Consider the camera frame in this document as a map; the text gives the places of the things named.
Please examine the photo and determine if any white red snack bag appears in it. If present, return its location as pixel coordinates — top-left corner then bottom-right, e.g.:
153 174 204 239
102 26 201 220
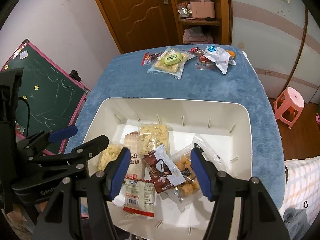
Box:
123 177 155 217

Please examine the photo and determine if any brown white coffee packet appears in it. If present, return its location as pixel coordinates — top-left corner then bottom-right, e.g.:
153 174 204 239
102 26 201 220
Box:
143 144 185 193

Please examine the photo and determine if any clear bag of crackers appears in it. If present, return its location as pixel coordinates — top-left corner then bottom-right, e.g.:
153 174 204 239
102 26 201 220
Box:
147 47 196 80

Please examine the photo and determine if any green candy bar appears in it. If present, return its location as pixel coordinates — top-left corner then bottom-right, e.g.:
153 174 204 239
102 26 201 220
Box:
161 52 182 66

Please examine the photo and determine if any white orange snack wrapper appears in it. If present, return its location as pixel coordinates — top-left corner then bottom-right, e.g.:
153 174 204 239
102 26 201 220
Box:
204 47 236 75

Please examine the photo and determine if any blue foil snack packet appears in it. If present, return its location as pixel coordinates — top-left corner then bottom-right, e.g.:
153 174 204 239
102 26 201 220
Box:
206 45 216 52

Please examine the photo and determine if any beige labelled snack pack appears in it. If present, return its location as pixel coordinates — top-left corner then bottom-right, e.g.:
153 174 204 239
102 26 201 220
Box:
124 132 145 179

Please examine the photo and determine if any fried snack clear tray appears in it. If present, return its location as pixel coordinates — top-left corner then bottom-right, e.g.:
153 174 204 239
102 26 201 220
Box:
166 134 228 212

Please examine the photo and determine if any popcorn bag in bin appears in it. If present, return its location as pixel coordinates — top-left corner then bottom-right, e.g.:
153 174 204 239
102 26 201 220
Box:
137 124 170 156

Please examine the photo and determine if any white plastic storage bin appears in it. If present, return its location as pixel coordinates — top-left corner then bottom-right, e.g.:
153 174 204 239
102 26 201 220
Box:
85 98 252 239

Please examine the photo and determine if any pink plastic stool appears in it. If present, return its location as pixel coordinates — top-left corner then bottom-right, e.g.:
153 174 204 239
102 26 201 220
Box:
273 87 305 129

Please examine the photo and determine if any red dark candy packet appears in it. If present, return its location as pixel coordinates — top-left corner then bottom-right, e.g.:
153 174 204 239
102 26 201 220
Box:
141 52 162 66

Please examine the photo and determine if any blue plush table cover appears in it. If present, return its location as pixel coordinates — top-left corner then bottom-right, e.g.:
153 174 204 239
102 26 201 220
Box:
66 46 285 207

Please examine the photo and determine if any red wrapped candy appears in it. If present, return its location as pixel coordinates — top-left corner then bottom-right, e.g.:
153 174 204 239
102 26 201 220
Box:
195 55 216 70
189 47 204 56

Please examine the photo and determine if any brown wooden door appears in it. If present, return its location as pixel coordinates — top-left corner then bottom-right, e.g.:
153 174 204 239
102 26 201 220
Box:
95 0 179 54

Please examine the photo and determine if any folded pink cloth stack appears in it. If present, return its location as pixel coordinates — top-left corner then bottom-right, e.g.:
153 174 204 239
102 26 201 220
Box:
183 27 214 44

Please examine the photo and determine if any pale sliding wardrobe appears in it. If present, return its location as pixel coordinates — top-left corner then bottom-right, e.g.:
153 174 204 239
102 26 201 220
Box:
232 0 319 103

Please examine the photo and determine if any pink gift basket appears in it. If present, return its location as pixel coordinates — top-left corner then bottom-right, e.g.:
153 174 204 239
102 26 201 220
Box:
190 0 215 19

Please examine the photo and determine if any wooden corner shelf unit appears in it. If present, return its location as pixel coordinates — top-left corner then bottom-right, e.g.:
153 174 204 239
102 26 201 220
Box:
170 0 233 45

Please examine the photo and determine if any green chalkboard pink frame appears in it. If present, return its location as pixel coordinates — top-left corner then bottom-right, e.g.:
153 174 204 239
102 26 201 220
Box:
1 39 89 139

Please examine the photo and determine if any black cable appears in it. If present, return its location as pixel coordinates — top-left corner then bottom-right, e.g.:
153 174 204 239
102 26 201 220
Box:
16 96 31 136

